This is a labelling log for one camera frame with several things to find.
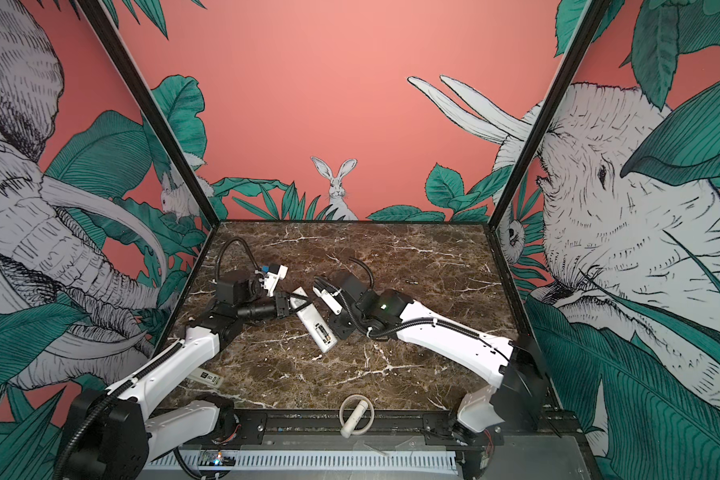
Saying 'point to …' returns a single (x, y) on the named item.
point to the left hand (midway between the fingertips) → (308, 299)
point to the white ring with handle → (348, 429)
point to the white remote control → (314, 321)
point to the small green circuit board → (216, 458)
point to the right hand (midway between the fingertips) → (327, 315)
